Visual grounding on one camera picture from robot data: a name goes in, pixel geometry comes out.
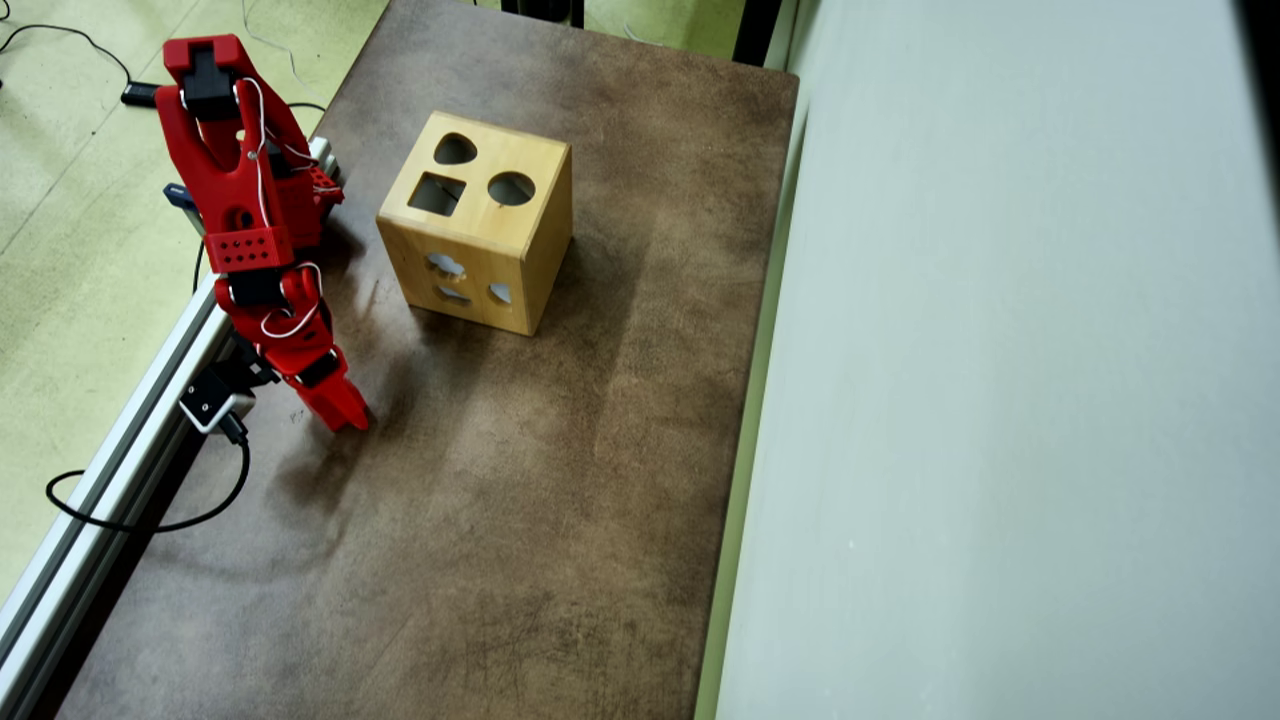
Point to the black furniture leg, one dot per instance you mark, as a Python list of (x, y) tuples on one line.
[(757, 30), (540, 10)]

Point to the wooden shape sorter box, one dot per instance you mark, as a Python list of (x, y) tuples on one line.
[(470, 235)]

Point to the black power adapter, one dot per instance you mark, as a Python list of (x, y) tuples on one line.
[(138, 95)]

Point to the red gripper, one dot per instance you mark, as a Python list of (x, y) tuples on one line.
[(322, 371)]

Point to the red robot arm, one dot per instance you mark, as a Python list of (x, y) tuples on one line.
[(225, 170)]

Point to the blue bar clamp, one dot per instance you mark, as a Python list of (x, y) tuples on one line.
[(180, 197)]

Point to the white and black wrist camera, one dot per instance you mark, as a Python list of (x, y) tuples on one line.
[(210, 405)]

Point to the aluminium profile rail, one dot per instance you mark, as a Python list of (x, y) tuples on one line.
[(70, 560)]

